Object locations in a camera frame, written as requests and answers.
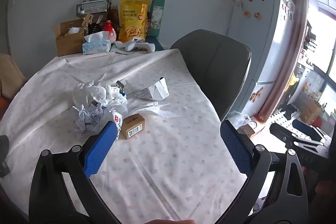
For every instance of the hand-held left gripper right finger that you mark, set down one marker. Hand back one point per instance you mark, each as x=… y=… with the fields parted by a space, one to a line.
x=236 y=148

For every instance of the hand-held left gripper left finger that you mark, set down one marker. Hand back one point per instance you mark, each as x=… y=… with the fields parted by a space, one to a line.
x=101 y=150

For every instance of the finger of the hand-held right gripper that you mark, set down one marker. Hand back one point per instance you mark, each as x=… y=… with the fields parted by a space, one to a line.
x=279 y=130
x=305 y=128

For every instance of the white red-print wrapper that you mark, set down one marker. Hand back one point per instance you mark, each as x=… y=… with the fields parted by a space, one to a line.
x=117 y=121

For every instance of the blue white packet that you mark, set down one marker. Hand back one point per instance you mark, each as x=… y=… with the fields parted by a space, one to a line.
x=89 y=119

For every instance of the small cardboard box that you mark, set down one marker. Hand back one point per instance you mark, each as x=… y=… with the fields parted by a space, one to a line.
x=134 y=125

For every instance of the white plastic bag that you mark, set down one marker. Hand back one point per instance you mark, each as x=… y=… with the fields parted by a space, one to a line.
x=97 y=92

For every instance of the clear plastic wrapper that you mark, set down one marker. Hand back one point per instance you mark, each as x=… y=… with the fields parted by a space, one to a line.
x=155 y=109

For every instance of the white paper carton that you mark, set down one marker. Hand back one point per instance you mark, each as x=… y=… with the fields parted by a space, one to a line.
x=157 y=88

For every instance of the person's left hand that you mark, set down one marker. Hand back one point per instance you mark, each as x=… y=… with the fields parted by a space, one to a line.
x=170 y=222

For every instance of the white pegboard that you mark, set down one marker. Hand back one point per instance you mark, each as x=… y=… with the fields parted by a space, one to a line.
x=278 y=116

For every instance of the brown cardboard carton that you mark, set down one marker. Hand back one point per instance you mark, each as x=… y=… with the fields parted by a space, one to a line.
x=311 y=108

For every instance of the orange white cardboard box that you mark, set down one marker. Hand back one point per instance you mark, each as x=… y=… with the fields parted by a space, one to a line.
x=253 y=128

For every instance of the clear plastic bag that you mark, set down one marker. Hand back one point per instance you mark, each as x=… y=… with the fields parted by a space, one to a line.
x=239 y=120

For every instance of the cluster of yellow fridge magnets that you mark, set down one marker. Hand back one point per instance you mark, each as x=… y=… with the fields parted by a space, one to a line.
x=256 y=95

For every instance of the floral white tablecloth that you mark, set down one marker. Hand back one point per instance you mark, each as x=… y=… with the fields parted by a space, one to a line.
x=168 y=161

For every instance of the grey chair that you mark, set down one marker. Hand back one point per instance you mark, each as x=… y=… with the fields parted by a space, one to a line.
x=215 y=64

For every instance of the pale blue refrigerator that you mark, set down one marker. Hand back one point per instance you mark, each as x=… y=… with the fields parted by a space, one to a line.
x=265 y=43

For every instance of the black phone holder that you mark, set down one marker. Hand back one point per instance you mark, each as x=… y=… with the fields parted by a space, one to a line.
x=3 y=155

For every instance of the blue tissue box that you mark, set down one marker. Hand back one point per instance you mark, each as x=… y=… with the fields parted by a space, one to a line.
x=95 y=45

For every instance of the orange cushion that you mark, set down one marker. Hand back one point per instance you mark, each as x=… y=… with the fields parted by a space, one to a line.
x=3 y=106

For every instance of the white handheld device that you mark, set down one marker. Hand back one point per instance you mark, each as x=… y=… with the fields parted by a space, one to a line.
x=139 y=45

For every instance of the open cardboard box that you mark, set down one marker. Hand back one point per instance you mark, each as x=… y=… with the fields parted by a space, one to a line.
x=67 y=41

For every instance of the beige chair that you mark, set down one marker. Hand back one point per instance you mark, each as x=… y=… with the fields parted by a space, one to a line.
x=10 y=74

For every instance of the red white vase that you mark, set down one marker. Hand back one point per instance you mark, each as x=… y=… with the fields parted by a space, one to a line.
x=109 y=31

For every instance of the cluster of small fridge magnets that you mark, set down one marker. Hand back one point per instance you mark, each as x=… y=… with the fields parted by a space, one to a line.
x=288 y=7

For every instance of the black container with sticks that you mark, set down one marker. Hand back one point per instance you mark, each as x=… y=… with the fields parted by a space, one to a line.
x=95 y=24

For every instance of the yellow snack bag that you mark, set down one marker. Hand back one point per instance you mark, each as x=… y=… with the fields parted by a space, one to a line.
x=132 y=19

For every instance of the white fridge hook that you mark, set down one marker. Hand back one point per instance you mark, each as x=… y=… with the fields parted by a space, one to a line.
x=236 y=1

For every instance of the tall green box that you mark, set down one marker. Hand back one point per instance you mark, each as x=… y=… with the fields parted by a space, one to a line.
x=157 y=14

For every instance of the brown door frame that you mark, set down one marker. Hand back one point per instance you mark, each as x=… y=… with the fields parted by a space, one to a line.
x=291 y=29

